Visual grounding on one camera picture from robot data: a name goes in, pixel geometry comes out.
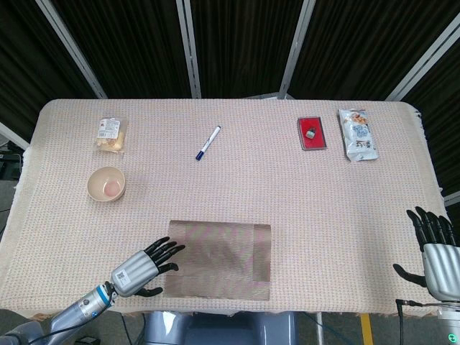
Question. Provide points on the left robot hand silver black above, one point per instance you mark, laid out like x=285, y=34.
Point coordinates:
x=133, y=275

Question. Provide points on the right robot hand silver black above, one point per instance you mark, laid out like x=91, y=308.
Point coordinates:
x=442, y=269

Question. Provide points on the brown woven placemat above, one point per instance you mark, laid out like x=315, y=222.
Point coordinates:
x=223, y=258

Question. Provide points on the beige bowl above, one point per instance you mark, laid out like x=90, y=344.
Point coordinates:
x=98, y=187

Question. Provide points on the left robot arm grey-blue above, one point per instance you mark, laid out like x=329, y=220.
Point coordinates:
x=79, y=309

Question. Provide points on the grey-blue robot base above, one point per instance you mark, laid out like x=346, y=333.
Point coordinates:
x=215, y=330

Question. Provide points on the black box on floor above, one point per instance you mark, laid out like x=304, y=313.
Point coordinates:
x=88, y=340

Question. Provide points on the white table leg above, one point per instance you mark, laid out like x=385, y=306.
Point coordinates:
x=319, y=328

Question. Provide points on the clear bag of biscuits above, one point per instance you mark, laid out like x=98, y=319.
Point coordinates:
x=109, y=140

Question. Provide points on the beige waffle tablecloth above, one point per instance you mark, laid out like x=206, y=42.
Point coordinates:
x=251, y=187

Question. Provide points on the white marker with blue cap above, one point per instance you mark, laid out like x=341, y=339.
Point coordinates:
x=208, y=142

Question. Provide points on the white snack packet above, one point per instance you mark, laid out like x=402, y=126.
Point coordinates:
x=359, y=140

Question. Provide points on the black equipment rack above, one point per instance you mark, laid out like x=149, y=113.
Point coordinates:
x=9, y=165

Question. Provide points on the red ink pad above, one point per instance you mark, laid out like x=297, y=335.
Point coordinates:
x=320, y=142

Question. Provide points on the small grey-green cube stamp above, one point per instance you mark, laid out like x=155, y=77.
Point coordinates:
x=311, y=133

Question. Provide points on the grey partition frame post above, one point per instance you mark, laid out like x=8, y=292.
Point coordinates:
x=453, y=198
x=188, y=46
x=424, y=61
x=296, y=43
x=14, y=136
x=72, y=50

